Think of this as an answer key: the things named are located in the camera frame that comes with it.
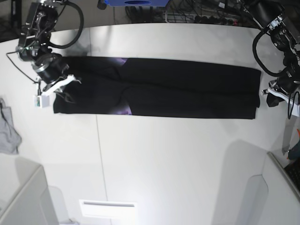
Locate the black power strip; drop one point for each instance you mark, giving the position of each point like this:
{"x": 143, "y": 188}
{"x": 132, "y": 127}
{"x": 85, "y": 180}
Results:
{"x": 215, "y": 20}

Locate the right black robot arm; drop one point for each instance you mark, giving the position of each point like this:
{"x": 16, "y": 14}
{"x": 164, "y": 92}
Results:
{"x": 34, "y": 46}

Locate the blue plastic bin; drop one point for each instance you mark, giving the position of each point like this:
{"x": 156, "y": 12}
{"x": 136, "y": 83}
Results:
{"x": 123, "y": 3}

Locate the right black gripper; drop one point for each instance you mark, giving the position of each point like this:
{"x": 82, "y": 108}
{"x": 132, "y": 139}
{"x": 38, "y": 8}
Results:
{"x": 50, "y": 67}

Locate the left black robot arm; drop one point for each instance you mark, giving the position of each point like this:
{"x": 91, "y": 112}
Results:
{"x": 272, "y": 19}

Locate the black T-shirt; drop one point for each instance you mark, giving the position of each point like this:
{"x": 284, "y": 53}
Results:
{"x": 160, "y": 88}

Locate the black keyboard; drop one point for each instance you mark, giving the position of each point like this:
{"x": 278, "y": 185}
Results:
{"x": 293, "y": 171}

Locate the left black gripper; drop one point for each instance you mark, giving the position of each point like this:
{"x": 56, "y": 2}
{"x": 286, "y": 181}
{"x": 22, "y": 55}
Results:
{"x": 281, "y": 88}

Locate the grey cloth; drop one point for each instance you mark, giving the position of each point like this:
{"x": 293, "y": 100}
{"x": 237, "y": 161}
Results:
{"x": 9, "y": 138}

